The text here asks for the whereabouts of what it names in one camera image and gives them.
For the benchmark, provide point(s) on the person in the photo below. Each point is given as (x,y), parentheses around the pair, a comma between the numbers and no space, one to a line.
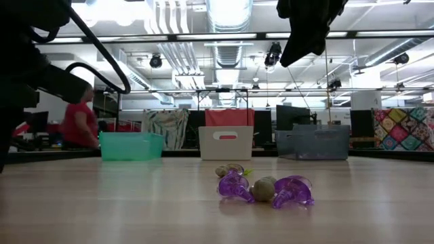
(76,125)

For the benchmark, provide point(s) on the white plastic bin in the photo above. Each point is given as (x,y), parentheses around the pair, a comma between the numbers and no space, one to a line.
(210,149)

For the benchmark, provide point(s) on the black table frame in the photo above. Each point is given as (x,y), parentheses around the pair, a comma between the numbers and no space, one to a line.
(390,154)

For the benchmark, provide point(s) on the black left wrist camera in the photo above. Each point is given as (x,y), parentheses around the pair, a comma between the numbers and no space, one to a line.
(64,86)

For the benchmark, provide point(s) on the thin hanging pole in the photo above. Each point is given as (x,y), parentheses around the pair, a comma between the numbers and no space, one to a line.
(327,84)

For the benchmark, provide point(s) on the small beige plastic skull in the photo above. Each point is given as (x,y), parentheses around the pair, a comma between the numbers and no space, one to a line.
(222,170)
(263,190)
(272,178)

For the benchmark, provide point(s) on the grey plastic bin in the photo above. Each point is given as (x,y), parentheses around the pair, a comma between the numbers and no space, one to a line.
(322,149)

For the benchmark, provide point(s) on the colourful patchwork quilt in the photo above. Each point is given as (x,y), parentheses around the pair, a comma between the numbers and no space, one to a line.
(393,128)

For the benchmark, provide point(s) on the black hanging camera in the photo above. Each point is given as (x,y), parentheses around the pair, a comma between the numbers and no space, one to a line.
(335,83)
(156,61)
(273,54)
(401,58)

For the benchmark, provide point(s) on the white leaf print cloth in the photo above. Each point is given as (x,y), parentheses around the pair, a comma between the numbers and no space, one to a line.
(166,125)

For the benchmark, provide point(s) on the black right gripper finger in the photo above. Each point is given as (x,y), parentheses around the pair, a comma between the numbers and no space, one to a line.
(295,51)

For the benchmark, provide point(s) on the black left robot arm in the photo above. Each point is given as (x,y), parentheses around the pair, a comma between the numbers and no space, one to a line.
(20,51)

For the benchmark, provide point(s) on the teal plastic bin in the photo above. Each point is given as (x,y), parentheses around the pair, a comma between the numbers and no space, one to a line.
(122,145)

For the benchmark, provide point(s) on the neon green plastic spider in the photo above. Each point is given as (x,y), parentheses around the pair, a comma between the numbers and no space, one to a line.
(247,171)

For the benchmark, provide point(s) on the red plastic crate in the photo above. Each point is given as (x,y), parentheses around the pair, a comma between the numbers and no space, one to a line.
(54,128)

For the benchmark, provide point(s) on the orange red fabric panel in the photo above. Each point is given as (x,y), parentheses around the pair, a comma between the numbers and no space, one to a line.
(230,118)

